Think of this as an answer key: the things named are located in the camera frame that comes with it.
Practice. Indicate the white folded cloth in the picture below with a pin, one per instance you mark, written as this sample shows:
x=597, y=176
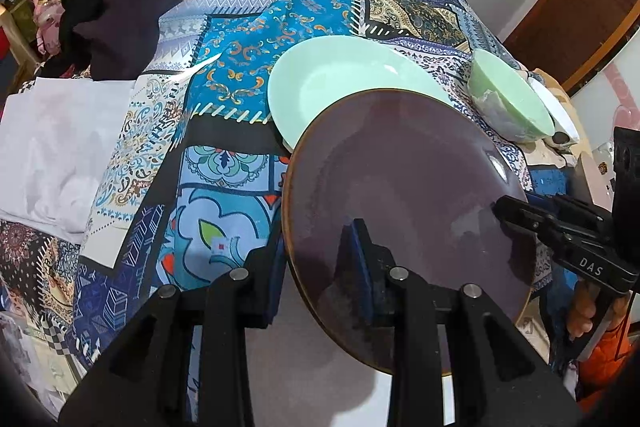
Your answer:
x=56, y=141

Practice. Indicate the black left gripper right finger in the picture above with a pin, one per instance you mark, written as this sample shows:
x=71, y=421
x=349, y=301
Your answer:
x=498, y=378

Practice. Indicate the pink bunny toy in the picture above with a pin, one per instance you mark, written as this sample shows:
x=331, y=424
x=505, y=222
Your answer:
x=47, y=18

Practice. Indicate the dark purple plate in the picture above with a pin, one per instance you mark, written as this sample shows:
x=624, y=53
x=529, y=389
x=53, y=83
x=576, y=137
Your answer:
x=423, y=178

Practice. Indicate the right hand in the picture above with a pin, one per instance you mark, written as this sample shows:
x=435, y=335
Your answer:
x=583, y=309

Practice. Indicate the blue patchwork tablecloth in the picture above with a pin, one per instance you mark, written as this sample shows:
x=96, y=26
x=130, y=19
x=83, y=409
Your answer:
x=182, y=173

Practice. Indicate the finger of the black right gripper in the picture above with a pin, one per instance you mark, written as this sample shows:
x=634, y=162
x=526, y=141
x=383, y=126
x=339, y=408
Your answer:
x=532, y=214

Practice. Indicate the mint green plate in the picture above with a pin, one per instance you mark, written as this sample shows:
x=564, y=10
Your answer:
x=315, y=73

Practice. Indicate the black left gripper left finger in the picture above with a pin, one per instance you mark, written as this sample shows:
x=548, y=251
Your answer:
x=141, y=378

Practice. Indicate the white black-dotted bowl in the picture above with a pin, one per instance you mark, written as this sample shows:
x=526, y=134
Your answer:
x=565, y=133

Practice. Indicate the mint green bowl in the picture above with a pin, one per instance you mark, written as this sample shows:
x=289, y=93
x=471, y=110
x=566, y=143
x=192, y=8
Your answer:
x=506, y=101

